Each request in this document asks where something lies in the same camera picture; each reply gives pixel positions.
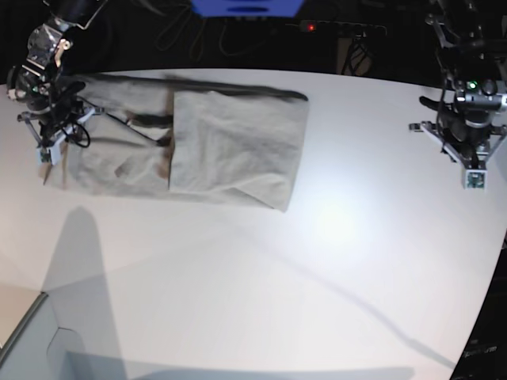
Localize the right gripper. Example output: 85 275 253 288
17 106 104 165

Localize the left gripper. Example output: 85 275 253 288
408 121 506 190

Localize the light grey t-shirt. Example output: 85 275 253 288
44 74 310 211

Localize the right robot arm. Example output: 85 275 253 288
7 1 107 165

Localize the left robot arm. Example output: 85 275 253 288
409 1 506 190

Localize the black power strip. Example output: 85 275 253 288
298 20 387 38

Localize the grey tray corner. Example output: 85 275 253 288
1 292 48 362

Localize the bundle of black cables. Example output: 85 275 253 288
338 36 375 76

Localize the blue plastic mount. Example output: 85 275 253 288
191 0 304 17

